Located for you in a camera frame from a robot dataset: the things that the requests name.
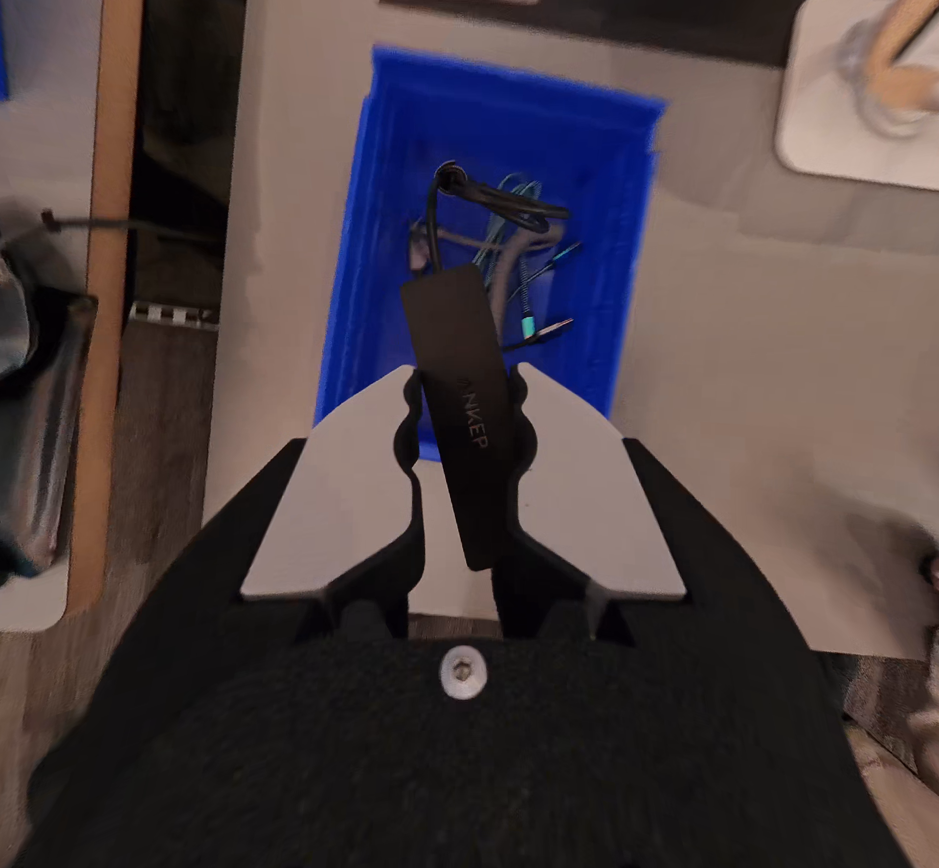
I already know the white document stand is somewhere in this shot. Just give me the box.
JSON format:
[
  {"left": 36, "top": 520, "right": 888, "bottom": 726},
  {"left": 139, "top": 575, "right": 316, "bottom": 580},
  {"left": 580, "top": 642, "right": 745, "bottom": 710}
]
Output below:
[{"left": 774, "top": 0, "right": 939, "bottom": 192}]

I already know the thin black cable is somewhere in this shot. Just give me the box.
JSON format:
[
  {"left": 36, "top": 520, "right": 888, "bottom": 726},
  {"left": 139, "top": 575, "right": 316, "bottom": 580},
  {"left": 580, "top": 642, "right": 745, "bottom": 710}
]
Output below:
[{"left": 40, "top": 208, "right": 221, "bottom": 240}]

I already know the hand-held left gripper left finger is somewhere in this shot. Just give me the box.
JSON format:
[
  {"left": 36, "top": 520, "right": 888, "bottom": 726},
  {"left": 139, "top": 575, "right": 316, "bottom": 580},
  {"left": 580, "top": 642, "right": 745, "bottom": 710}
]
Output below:
[{"left": 241, "top": 363, "right": 426, "bottom": 601}]

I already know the teal braided cable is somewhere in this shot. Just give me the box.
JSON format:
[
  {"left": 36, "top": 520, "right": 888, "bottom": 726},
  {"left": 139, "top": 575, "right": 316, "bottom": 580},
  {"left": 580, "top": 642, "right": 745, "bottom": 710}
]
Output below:
[{"left": 469, "top": 175, "right": 584, "bottom": 346}]

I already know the grey usb cable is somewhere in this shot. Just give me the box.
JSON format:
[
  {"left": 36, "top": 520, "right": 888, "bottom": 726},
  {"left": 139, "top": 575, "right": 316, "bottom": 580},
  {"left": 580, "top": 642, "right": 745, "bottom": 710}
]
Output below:
[{"left": 440, "top": 223, "right": 569, "bottom": 330}]

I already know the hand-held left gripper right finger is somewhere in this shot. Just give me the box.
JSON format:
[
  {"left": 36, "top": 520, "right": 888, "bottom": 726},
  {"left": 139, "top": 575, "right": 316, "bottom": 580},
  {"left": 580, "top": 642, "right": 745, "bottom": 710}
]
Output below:
[{"left": 492, "top": 362, "right": 688, "bottom": 602}]

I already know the black usb hub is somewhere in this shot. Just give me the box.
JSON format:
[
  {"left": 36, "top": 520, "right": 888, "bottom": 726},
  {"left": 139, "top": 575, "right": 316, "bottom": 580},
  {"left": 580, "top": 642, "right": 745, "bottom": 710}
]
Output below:
[{"left": 400, "top": 162, "right": 572, "bottom": 572}]

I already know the blue plastic bin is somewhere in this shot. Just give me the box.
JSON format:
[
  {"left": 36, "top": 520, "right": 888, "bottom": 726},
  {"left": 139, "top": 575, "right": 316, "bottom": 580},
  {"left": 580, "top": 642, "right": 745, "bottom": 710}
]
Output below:
[{"left": 314, "top": 43, "right": 669, "bottom": 462}]

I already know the wood-edged white desk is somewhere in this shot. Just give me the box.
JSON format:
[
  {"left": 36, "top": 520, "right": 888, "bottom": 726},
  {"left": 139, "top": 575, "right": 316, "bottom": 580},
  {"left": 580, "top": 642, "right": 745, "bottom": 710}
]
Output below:
[{"left": 0, "top": 0, "right": 148, "bottom": 634}]

